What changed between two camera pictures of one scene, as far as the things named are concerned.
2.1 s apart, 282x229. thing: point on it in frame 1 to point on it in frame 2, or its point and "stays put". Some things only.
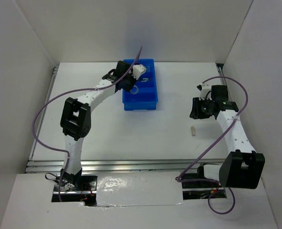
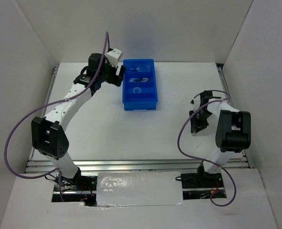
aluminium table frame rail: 36,165 stays put
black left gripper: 128,88 to 115,79
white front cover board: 138,188 stays put
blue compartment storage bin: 146,98 stays put
